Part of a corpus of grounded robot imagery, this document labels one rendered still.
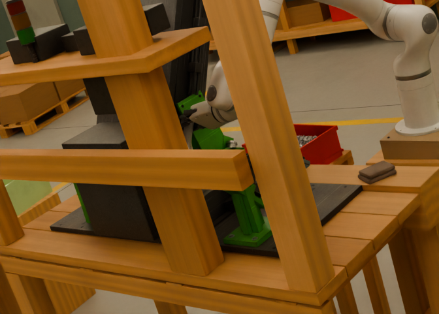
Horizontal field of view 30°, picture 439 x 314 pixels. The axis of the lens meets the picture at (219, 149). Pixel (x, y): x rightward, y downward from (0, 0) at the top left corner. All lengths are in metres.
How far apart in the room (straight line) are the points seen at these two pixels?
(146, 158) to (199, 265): 0.36
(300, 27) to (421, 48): 5.69
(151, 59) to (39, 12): 9.60
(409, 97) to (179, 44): 0.97
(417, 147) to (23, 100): 6.30
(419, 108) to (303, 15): 5.65
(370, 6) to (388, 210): 0.65
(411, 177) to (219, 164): 0.76
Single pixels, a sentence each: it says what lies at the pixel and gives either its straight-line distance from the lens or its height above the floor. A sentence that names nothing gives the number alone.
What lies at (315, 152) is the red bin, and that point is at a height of 0.87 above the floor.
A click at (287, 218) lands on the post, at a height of 1.09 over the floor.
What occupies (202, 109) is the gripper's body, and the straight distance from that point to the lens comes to 2.46.
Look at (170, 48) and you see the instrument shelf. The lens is 2.09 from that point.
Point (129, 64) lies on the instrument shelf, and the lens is 2.08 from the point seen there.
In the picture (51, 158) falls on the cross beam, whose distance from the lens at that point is 2.50.
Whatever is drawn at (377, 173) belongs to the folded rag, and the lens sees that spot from 2.56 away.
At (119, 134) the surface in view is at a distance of 2.60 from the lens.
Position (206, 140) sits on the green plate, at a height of 1.13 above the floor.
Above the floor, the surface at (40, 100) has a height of 0.27.
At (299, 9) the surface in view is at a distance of 8.39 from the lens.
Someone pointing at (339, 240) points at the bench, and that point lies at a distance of 2.31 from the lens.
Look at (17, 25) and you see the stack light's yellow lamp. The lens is 2.49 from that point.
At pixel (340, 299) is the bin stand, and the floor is 0.28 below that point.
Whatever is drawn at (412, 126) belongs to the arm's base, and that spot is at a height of 0.94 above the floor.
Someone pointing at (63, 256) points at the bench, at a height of 0.88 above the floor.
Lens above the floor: 1.90
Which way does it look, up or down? 18 degrees down
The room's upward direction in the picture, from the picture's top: 17 degrees counter-clockwise
